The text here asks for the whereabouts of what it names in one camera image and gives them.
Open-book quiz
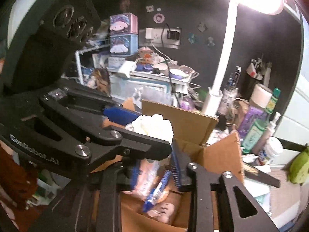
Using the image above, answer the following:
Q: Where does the brown cardboard box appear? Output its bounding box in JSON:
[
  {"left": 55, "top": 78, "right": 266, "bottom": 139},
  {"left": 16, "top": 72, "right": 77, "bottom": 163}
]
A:
[{"left": 121, "top": 100, "right": 244, "bottom": 231}]

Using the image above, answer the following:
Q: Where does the pink cartoon storage box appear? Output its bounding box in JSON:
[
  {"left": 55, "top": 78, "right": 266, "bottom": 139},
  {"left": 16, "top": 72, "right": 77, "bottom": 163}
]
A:
[{"left": 110, "top": 13, "right": 138, "bottom": 36}]

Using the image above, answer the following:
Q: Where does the white tissue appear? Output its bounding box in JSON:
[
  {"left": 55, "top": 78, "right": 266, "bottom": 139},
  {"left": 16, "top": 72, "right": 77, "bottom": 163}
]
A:
[{"left": 125, "top": 114, "right": 174, "bottom": 145}]

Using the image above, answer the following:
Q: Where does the white pump bottle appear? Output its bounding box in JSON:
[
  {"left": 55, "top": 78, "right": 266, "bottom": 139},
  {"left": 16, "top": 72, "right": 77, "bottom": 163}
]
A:
[{"left": 252, "top": 112, "right": 281, "bottom": 155}]

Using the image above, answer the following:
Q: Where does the white wire shelf rack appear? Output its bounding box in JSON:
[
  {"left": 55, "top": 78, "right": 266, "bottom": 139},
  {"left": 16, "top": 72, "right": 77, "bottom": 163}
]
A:
[{"left": 75, "top": 36, "right": 110, "bottom": 85}]

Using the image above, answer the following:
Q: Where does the white toilet paper roll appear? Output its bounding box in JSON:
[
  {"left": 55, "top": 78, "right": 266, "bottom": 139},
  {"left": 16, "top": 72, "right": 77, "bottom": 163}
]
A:
[{"left": 249, "top": 83, "right": 272, "bottom": 108}]

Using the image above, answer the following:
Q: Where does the blue cartoon storage box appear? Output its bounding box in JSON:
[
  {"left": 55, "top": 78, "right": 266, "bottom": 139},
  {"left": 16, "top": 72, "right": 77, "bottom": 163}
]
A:
[{"left": 110, "top": 34, "right": 138, "bottom": 57}]

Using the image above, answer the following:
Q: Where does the purple bowl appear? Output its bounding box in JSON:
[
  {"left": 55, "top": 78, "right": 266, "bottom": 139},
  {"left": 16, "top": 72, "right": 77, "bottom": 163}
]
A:
[{"left": 169, "top": 69, "right": 188, "bottom": 80}]

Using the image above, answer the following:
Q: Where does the blue white tube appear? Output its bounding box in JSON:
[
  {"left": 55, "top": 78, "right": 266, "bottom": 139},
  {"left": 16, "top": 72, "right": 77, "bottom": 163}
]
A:
[{"left": 142, "top": 170, "right": 172, "bottom": 213}]

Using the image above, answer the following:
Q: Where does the white desk lamp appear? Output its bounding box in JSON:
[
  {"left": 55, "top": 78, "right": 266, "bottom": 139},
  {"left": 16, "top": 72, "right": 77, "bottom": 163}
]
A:
[{"left": 201, "top": 0, "right": 285, "bottom": 117}]

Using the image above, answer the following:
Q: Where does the green plush toy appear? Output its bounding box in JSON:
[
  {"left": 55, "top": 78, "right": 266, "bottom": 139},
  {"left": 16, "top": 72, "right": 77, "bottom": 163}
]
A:
[{"left": 289, "top": 144, "right": 308, "bottom": 184}]

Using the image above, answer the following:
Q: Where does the white supplement jar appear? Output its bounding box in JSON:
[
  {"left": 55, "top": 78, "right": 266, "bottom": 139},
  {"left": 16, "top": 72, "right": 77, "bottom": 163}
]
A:
[{"left": 258, "top": 137, "right": 283, "bottom": 165}]

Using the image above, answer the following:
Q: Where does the green glass bottle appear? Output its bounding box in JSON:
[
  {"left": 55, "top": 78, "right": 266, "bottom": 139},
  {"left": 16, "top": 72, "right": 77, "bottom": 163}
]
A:
[{"left": 242, "top": 87, "right": 281, "bottom": 154}]

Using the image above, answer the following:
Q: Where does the black power cable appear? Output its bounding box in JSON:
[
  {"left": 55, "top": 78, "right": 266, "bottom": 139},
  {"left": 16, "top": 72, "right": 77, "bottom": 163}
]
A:
[{"left": 160, "top": 23, "right": 182, "bottom": 107}]

